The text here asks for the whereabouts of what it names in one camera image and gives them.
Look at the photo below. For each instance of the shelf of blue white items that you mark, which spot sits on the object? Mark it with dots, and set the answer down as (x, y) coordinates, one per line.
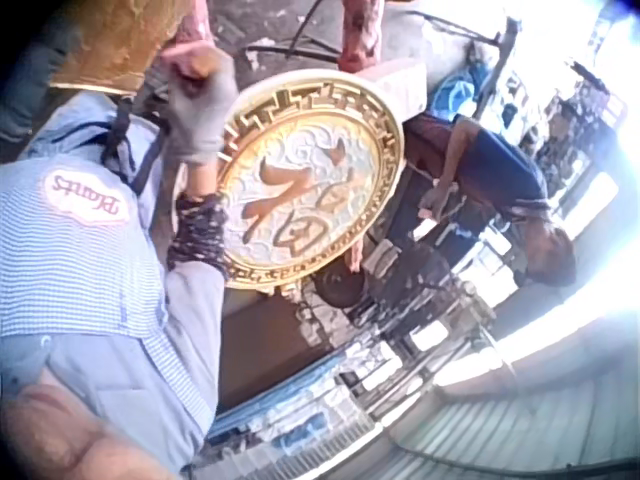
(310, 405)

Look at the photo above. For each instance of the corrugated metal sheet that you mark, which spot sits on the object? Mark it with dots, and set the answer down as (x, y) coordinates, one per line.
(505, 430)

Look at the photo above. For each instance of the person's right hand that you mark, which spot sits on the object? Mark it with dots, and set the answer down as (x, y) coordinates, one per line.
(200, 110)

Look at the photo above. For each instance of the person's left hand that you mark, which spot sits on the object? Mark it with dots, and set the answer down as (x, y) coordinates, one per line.
(360, 35)

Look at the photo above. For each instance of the golden brown carved panel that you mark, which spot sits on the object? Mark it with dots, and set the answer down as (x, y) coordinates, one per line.
(115, 40)

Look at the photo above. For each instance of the round gold and white plaque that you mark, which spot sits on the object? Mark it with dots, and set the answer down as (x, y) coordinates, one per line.
(310, 180)

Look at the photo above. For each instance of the person's left fingers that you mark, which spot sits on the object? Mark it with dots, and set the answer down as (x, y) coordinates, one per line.
(357, 60)

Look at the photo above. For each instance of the metal frame stand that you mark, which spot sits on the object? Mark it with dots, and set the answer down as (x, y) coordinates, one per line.
(500, 37)

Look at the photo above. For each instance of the person's right fingers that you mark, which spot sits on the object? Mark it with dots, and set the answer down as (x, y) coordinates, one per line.
(192, 62)

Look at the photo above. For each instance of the brown wooden cabinet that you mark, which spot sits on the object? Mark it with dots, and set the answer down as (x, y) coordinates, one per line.
(265, 345)

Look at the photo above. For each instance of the blue cloth bundle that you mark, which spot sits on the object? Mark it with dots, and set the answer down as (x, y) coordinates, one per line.
(457, 92)

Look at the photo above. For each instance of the white block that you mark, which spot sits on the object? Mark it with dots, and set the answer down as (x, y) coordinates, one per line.
(402, 85)

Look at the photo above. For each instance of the dark round bowl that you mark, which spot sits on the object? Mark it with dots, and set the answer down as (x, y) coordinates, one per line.
(340, 292)

